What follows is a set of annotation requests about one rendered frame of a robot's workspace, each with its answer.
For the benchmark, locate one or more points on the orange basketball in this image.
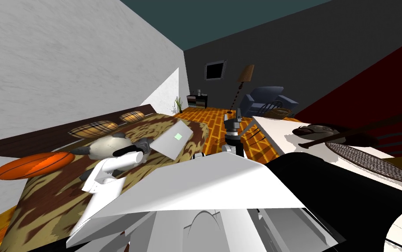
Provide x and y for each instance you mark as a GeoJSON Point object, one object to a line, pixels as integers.
{"type": "Point", "coordinates": [34, 166]}

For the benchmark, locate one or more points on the black framed wall picture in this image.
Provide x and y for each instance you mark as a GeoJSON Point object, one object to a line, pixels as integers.
{"type": "Point", "coordinates": [215, 70]}

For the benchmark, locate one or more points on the small plaid pillow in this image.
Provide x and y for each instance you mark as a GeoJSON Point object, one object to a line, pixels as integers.
{"type": "Point", "coordinates": [131, 117]}

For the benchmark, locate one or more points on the bed with brown patterned cover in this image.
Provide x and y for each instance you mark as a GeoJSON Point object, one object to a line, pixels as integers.
{"type": "Point", "coordinates": [47, 199]}

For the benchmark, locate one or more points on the floor lamp with brown shade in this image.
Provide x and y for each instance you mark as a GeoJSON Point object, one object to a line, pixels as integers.
{"type": "Point", "coordinates": [246, 73]}

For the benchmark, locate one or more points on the white laptop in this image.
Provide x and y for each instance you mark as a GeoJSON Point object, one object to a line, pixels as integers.
{"type": "Point", "coordinates": [169, 141]}

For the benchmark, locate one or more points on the dark wooden chair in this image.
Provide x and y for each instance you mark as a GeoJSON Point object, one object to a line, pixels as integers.
{"type": "Point", "coordinates": [278, 111]}

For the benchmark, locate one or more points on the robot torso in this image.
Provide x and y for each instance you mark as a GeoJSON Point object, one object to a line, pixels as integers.
{"type": "Point", "coordinates": [204, 182]}

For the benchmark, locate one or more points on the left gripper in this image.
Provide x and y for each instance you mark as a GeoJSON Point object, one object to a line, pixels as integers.
{"type": "Point", "coordinates": [144, 145]}

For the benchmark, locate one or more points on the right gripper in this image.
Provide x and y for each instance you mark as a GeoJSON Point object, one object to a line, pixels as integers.
{"type": "Point", "coordinates": [233, 124]}

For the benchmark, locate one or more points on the blue armchair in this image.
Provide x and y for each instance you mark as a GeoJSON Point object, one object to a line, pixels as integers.
{"type": "Point", "coordinates": [269, 96]}

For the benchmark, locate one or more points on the dark brown baseball bat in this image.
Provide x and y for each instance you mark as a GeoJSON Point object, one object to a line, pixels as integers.
{"type": "Point", "coordinates": [362, 131]}

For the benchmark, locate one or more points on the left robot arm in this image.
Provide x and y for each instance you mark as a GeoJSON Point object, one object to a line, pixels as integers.
{"type": "Point", "coordinates": [117, 163]}

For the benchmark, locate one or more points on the large plaid pillow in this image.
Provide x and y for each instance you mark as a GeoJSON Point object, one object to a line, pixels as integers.
{"type": "Point", "coordinates": [94, 129]}

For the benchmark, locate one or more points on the small dark dresser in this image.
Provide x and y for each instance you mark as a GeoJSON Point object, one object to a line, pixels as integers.
{"type": "Point", "coordinates": [196, 100]}

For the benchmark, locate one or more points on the dark brown hat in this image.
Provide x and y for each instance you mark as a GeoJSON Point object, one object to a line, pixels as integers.
{"type": "Point", "coordinates": [313, 130]}

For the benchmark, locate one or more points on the dark tennis racket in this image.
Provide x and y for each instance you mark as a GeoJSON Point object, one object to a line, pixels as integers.
{"type": "Point", "coordinates": [372, 161]}

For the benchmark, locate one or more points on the white table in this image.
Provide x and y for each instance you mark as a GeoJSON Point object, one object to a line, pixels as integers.
{"type": "Point", "coordinates": [278, 134]}

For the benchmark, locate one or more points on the green potted plant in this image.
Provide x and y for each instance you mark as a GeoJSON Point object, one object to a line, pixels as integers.
{"type": "Point", "coordinates": [179, 105]}

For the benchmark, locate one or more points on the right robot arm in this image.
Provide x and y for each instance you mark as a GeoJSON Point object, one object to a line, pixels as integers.
{"type": "Point", "coordinates": [344, 196]}

